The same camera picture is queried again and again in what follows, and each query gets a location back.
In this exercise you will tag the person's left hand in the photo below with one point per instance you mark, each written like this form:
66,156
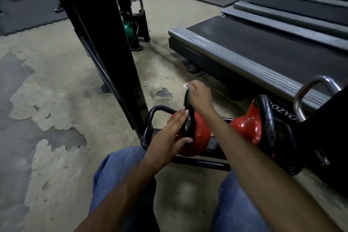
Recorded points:
163,144

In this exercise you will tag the person's right hand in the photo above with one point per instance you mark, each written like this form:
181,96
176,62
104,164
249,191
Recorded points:
202,98

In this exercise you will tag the person's right fingers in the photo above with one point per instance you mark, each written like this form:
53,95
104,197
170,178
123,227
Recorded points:
193,91

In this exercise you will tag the person's left thumb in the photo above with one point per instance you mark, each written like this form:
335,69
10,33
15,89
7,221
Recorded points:
185,141

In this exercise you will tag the white cloth piece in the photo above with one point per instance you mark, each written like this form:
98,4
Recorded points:
187,85

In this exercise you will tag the person's left forearm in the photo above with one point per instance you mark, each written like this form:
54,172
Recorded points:
122,199

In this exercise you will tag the person's right forearm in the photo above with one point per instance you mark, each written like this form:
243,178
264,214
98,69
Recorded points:
258,174

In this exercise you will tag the blue jeans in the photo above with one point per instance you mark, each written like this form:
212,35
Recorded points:
122,169

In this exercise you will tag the grey black treadmill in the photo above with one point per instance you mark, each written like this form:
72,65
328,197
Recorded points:
293,11
258,47

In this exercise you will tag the black kettlebell stand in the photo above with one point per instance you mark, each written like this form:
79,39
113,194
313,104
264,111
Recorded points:
141,30

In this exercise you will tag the green kettlebell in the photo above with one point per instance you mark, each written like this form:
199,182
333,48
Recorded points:
127,29

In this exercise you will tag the black tube shelf frame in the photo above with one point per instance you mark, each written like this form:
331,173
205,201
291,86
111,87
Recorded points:
201,161

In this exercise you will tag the black metal rack frame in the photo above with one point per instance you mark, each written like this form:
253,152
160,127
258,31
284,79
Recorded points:
108,36

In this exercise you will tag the black machine frame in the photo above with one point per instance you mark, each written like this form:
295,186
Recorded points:
326,136

